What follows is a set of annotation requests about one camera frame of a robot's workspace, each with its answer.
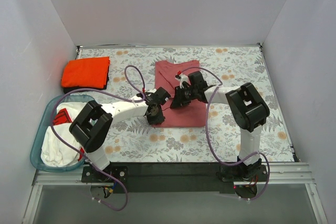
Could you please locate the pink t-shirt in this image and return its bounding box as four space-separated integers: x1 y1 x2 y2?
154 60 206 128

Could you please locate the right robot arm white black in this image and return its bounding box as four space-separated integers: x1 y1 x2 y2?
170 71 270 181

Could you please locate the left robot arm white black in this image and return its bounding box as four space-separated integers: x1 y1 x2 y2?
69 87 171 182

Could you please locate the floral tablecloth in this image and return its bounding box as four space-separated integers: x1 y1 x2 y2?
79 47 294 162

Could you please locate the folded orange t-shirt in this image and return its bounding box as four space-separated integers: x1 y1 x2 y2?
61 57 110 89

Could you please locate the folded black t-shirt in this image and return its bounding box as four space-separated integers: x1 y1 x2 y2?
61 65 109 93

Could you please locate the white t-shirt red print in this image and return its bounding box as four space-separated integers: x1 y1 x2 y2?
41 102 86 167

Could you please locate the teal plastic basket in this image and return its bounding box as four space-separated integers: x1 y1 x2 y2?
30 95 85 173

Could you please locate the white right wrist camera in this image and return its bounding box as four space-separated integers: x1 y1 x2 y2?
175 73 188 89

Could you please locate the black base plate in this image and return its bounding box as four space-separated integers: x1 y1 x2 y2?
81 162 269 195

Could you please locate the aluminium frame rail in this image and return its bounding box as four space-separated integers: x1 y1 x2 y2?
23 162 327 223

